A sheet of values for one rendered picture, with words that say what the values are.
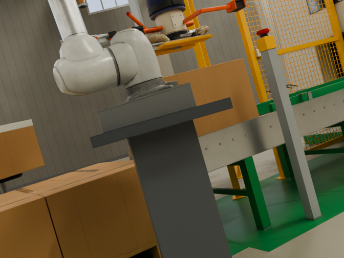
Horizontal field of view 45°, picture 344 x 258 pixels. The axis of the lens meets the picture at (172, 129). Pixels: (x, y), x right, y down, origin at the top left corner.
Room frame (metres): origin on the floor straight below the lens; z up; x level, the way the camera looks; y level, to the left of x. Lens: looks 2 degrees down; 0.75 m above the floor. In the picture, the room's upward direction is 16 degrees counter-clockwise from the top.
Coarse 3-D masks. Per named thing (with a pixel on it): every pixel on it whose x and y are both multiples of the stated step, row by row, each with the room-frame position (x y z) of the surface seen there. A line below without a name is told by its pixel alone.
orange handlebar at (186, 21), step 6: (222, 6) 2.39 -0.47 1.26; (228, 6) 2.42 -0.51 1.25; (198, 12) 2.33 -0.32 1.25; (204, 12) 2.34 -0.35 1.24; (186, 18) 2.44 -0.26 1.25; (192, 18) 2.41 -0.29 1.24; (186, 24) 2.55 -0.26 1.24; (192, 24) 2.58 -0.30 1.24; (150, 30) 2.43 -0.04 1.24; (156, 30) 2.46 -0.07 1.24
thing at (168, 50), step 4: (192, 44) 2.65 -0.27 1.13; (168, 48) 2.56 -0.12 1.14; (172, 48) 2.57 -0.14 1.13; (180, 48) 2.60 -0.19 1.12; (184, 48) 2.64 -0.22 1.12; (188, 48) 2.69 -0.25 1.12; (156, 52) 2.52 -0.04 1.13; (160, 52) 2.53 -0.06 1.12; (164, 52) 2.57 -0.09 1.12; (168, 52) 2.62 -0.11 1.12; (172, 52) 2.66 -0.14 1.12
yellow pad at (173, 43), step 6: (174, 36) 2.41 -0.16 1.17; (192, 36) 2.48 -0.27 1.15; (198, 36) 2.44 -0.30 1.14; (204, 36) 2.46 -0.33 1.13; (210, 36) 2.48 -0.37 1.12; (168, 42) 2.34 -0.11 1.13; (174, 42) 2.36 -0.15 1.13; (180, 42) 2.38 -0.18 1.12; (186, 42) 2.44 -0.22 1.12; (192, 42) 2.50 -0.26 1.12; (162, 48) 2.39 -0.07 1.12
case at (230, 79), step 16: (224, 64) 2.43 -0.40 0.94; (240, 64) 2.47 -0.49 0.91; (192, 80) 2.32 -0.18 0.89; (208, 80) 2.37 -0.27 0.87; (224, 80) 2.41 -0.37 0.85; (240, 80) 2.46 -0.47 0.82; (208, 96) 2.35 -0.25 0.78; (224, 96) 2.40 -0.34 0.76; (240, 96) 2.45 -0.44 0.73; (224, 112) 2.39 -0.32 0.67; (240, 112) 2.43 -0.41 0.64; (256, 112) 2.48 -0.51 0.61; (208, 128) 2.33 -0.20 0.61
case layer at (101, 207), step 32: (32, 192) 2.24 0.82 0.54; (64, 192) 1.93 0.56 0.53; (96, 192) 2.00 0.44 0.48; (128, 192) 2.08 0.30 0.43; (0, 224) 1.79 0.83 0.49; (32, 224) 1.85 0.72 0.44; (64, 224) 1.92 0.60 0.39; (96, 224) 1.98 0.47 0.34; (128, 224) 2.05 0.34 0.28; (0, 256) 1.78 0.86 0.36; (32, 256) 1.83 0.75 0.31; (64, 256) 1.90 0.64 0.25; (96, 256) 1.96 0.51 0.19
